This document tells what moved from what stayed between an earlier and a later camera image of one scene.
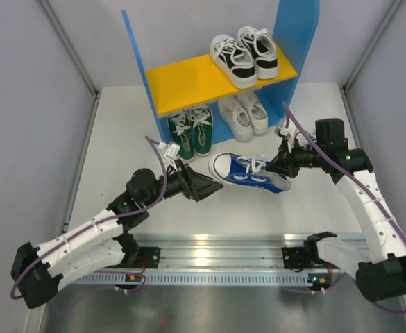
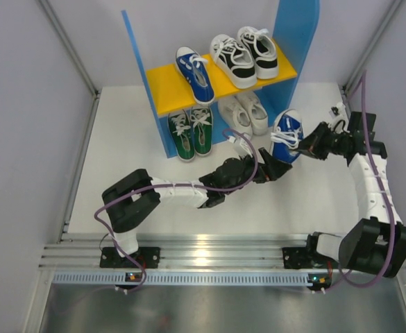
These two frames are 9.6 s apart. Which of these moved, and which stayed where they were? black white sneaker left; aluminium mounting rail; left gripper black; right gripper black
Moved: right gripper black; left gripper black
Stayed: black white sneaker left; aluminium mounting rail
